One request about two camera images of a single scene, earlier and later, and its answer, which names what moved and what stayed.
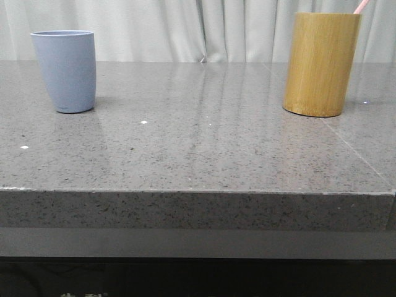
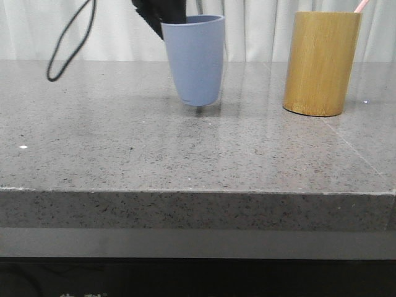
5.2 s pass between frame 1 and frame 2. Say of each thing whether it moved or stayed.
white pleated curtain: stayed
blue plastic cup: moved
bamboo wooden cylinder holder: stayed
